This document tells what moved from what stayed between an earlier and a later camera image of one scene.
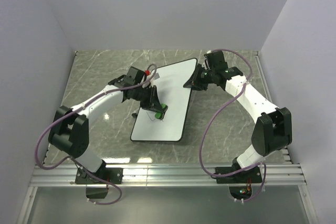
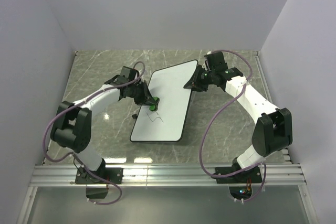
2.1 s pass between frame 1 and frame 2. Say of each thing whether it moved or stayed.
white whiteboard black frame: stayed
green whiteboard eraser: moved
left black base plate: stayed
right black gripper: stayed
